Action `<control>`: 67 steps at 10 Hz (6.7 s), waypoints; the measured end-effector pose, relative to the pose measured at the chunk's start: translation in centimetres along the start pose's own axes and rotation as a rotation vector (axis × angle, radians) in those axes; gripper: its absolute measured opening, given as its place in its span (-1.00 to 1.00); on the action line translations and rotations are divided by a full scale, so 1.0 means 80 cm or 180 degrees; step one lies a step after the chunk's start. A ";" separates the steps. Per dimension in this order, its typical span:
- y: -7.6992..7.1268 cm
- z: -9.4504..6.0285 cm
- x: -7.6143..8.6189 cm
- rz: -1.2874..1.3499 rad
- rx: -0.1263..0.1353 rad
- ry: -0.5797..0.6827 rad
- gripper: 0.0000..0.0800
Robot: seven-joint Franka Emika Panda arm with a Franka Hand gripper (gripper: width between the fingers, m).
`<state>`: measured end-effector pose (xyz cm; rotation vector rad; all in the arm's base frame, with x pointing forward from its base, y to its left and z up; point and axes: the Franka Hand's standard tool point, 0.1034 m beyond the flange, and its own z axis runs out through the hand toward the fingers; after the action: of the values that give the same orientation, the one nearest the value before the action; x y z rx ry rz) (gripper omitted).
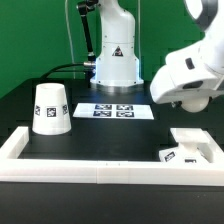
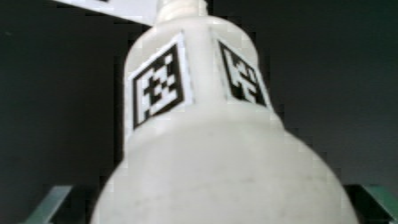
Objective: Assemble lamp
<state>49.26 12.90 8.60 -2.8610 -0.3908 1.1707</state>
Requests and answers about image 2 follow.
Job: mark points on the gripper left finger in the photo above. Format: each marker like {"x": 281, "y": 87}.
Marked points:
{"x": 49, "y": 205}

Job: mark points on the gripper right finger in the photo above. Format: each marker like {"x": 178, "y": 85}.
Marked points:
{"x": 377, "y": 205}

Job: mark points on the white lamp bulb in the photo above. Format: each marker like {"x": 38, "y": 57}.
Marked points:
{"x": 217, "y": 169}

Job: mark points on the white marker tag sheet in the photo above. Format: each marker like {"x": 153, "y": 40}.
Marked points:
{"x": 134, "y": 10}

